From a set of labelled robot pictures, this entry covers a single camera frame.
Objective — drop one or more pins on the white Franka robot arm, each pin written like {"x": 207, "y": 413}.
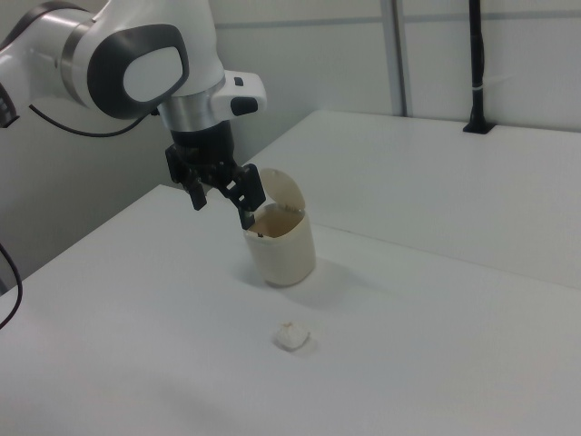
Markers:
{"x": 50, "y": 50}

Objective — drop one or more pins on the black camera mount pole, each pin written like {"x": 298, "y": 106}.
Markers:
{"x": 476, "y": 68}

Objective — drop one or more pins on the grey partition frame post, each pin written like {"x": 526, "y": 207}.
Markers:
{"x": 394, "y": 54}

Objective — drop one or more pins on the small cream bin with lid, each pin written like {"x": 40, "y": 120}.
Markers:
{"x": 283, "y": 259}

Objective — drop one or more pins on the white paper trash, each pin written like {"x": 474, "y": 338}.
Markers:
{"x": 290, "y": 337}

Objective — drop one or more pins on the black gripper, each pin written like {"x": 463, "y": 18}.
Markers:
{"x": 206, "y": 152}

